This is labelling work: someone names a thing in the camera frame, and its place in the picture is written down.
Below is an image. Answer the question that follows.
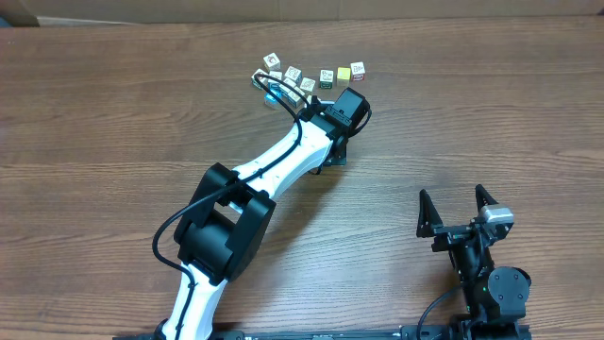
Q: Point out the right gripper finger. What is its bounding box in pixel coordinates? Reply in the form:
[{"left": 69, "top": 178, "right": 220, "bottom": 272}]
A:
[
  {"left": 416, "top": 189, "right": 444, "bottom": 238},
  {"left": 475, "top": 184, "right": 497, "bottom": 212}
]

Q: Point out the blue-sided block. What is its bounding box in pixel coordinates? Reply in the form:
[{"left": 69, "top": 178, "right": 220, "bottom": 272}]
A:
[{"left": 263, "top": 89, "right": 282, "bottom": 110}]

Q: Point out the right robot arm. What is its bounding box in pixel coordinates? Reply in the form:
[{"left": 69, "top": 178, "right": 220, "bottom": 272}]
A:
[{"left": 415, "top": 184, "right": 532, "bottom": 339}]

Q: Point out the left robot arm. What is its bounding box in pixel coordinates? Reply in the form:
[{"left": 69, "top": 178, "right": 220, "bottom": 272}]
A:
[{"left": 153, "top": 88, "right": 371, "bottom": 339}]

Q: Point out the yellow top block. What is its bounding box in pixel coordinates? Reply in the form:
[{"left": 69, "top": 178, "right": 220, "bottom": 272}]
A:
[{"left": 336, "top": 67, "right": 351, "bottom": 87}]

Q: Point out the green letter B block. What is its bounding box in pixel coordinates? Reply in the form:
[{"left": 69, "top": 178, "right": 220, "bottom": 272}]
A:
[{"left": 319, "top": 70, "right": 334, "bottom": 89}]

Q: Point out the red-sided block far right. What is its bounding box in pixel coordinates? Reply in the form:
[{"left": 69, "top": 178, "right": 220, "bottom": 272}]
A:
[{"left": 350, "top": 61, "right": 366, "bottom": 81}]

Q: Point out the white block green side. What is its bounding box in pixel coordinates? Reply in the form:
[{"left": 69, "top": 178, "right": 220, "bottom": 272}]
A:
[{"left": 299, "top": 77, "right": 316, "bottom": 95}]

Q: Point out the white block lower left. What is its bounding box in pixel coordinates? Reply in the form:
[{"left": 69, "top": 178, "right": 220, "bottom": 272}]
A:
[{"left": 287, "top": 87, "right": 303, "bottom": 108}]

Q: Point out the white block centre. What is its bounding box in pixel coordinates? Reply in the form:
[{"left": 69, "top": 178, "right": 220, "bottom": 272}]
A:
[{"left": 279, "top": 77, "right": 296, "bottom": 94}]

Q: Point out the green print block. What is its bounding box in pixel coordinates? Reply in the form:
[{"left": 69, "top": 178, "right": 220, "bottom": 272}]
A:
[{"left": 284, "top": 66, "right": 302, "bottom": 84}]

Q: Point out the white block blue print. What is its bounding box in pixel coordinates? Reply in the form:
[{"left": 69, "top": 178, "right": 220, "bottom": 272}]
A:
[{"left": 267, "top": 71, "right": 282, "bottom": 88}]

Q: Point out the top red picture block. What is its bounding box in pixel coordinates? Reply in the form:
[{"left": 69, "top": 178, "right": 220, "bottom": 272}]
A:
[{"left": 263, "top": 53, "right": 281, "bottom": 72}]

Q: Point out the left red circle block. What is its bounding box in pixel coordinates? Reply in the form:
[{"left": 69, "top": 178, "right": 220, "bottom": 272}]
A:
[{"left": 251, "top": 69, "right": 268, "bottom": 90}]

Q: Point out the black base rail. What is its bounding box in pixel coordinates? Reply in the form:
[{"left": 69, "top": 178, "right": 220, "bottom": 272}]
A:
[{"left": 112, "top": 325, "right": 532, "bottom": 340}]

